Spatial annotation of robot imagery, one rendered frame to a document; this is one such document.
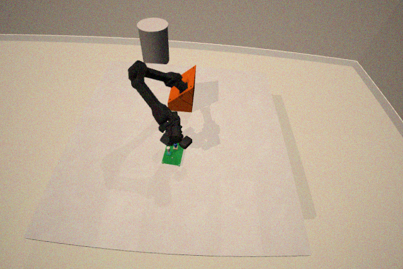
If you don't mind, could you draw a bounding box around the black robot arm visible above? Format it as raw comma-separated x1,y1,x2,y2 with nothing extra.
128,60,188,146

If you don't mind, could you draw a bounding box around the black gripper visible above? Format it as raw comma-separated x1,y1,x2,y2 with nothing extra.
158,126,192,149

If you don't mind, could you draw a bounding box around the green circuit board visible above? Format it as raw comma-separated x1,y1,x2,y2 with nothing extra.
162,143,183,166

